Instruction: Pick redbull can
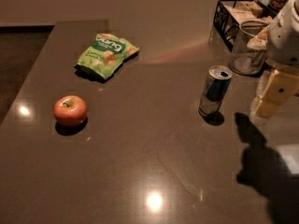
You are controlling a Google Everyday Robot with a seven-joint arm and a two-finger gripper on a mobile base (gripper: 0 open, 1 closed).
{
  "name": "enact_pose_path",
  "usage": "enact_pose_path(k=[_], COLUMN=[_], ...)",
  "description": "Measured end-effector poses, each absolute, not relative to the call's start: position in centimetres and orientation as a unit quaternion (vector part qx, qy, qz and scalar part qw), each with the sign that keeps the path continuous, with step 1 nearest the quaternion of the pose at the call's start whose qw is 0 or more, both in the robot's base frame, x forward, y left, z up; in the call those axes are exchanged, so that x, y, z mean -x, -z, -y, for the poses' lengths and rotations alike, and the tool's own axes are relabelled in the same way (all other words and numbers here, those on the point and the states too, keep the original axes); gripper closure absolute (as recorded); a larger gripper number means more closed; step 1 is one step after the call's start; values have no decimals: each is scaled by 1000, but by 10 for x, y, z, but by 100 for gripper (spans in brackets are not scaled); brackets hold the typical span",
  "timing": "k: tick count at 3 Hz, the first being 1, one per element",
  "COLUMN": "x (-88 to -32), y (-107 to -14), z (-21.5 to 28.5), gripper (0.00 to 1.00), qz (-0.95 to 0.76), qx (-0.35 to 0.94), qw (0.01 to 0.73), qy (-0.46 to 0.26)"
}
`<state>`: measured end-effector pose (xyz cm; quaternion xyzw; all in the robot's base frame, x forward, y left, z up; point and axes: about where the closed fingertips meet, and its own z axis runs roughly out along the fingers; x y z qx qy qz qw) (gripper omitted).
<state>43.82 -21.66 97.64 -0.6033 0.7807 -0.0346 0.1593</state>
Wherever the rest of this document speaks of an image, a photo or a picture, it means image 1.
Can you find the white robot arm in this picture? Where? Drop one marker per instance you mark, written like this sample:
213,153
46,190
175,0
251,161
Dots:
260,40

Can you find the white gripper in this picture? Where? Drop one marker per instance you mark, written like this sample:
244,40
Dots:
284,46

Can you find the black wire basket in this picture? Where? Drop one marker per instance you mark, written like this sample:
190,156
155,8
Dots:
230,13

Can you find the red apple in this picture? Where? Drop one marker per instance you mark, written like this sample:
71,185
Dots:
70,111

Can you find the clear glass jar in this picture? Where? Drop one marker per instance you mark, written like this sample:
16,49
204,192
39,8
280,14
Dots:
245,60

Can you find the silver blue redbull can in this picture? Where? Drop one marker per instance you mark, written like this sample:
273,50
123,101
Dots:
217,83

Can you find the green snack bag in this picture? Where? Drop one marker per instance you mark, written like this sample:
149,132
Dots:
105,55

